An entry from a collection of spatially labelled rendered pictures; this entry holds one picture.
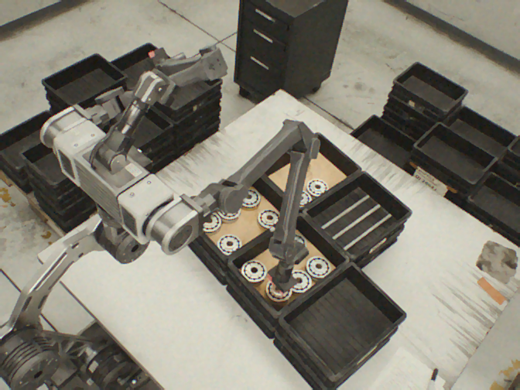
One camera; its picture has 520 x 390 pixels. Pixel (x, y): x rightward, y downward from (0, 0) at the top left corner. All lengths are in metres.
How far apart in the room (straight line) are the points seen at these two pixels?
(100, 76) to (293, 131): 1.98
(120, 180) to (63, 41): 3.20
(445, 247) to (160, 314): 1.33
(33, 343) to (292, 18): 2.31
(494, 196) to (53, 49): 3.36
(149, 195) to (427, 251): 1.49
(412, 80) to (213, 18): 1.93
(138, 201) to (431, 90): 2.63
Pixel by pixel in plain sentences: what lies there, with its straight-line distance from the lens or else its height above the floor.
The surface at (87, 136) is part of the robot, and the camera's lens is 1.70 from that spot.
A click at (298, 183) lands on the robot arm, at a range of 1.84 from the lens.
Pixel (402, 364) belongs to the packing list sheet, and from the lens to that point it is 2.31.
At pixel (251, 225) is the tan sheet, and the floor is 0.83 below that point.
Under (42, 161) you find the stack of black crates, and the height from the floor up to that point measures 0.49.
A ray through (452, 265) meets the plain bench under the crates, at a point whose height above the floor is 0.70.
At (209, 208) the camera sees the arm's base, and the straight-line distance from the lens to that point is 1.56.
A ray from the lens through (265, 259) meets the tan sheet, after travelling 2.24.
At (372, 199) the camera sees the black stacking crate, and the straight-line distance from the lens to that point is 2.53.
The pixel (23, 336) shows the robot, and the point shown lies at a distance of 2.01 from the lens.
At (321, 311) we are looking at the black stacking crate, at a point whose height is 0.83.
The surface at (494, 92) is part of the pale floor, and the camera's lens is 4.86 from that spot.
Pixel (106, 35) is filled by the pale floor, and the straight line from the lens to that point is 4.72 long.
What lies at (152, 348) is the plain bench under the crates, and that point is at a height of 0.70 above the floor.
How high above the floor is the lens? 2.73
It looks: 51 degrees down
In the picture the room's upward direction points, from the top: 9 degrees clockwise
